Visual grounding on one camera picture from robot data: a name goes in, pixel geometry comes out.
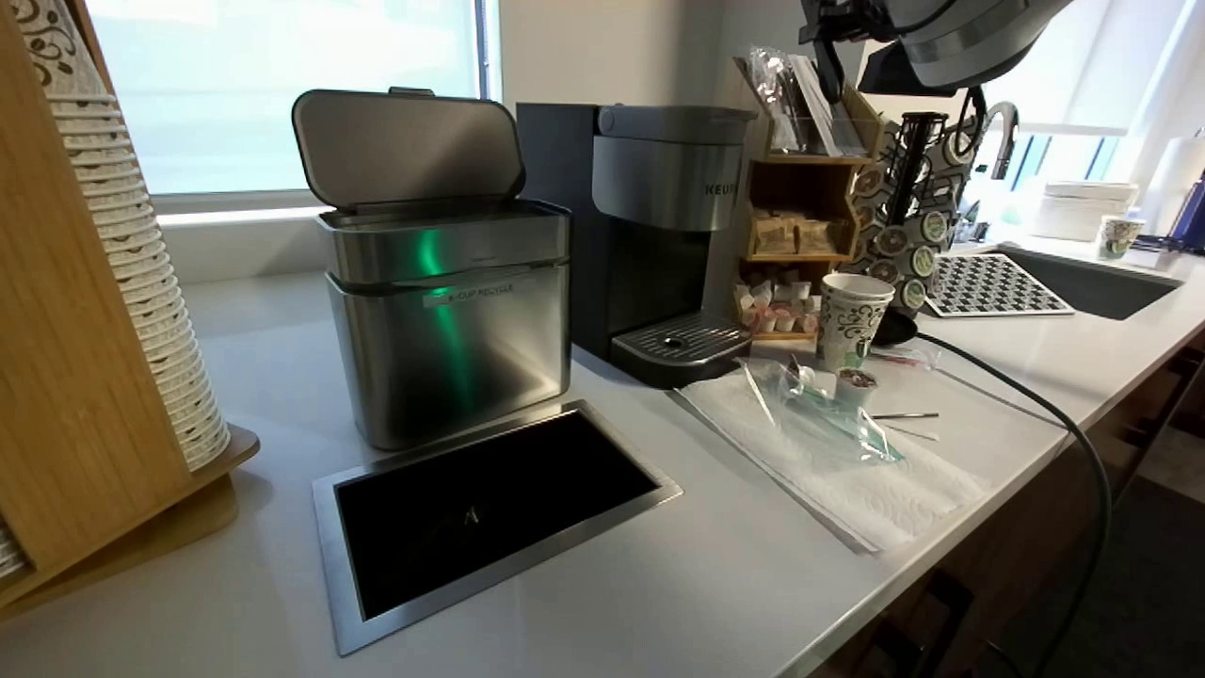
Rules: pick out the bright window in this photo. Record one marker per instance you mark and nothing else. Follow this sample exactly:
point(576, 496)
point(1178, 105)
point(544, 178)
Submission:
point(251, 77)

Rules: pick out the clear zip bag green seal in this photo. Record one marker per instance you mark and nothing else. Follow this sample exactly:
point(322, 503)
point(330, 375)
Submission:
point(843, 425)

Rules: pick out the dark counter sink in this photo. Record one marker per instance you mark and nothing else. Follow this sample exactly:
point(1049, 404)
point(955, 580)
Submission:
point(1107, 286)

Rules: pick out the patterned paper coffee cup stack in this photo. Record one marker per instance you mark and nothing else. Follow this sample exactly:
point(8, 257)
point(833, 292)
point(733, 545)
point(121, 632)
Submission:
point(852, 324)

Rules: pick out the stainless steel trash bin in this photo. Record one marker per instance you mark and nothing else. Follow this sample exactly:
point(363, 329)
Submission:
point(440, 351)

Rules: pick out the printed clear wrapped packets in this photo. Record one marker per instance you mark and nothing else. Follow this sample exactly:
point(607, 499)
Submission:
point(794, 234)

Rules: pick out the wooden cup dispenser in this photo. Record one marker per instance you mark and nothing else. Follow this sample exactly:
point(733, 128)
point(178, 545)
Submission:
point(77, 376)

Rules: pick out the black grey coffee machine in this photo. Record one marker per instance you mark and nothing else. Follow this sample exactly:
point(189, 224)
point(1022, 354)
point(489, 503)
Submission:
point(652, 175)

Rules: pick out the steel framed counter trash chute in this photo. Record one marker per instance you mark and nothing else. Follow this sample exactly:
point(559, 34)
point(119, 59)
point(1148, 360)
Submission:
point(476, 503)

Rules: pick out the loose coffee pod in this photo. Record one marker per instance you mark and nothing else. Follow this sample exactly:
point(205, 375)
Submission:
point(857, 383)

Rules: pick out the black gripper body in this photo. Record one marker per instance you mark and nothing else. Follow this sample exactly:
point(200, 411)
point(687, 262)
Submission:
point(837, 25)

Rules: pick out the thin black stir stick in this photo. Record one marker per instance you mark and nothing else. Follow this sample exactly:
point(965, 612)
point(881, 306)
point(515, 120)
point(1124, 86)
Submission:
point(906, 415)

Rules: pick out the white plate stack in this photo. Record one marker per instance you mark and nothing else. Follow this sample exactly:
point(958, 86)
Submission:
point(1079, 208)

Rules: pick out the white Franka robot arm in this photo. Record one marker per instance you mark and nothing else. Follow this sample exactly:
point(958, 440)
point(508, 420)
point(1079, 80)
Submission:
point(982, 40)

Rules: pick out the bamboo wooden condiment organizer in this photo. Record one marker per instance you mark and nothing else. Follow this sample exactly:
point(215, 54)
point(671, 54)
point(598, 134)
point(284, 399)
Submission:
point(812, 162)

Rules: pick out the window with white blind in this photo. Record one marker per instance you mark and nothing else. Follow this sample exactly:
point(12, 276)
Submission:
point(1130, 60)

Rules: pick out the small patterned paper cup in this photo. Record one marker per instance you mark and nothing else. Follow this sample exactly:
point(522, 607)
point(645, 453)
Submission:
point(1119, 234)

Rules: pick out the tall paper cup stack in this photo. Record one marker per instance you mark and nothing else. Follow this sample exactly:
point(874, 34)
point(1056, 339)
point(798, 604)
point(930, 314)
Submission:
point(139, 276)

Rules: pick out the foil tea packets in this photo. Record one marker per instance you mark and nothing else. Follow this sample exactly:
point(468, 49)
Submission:
point(784, 100)

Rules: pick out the blue bottle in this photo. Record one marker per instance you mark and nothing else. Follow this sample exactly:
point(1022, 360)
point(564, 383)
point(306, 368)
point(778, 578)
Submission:
point(1192, 218)

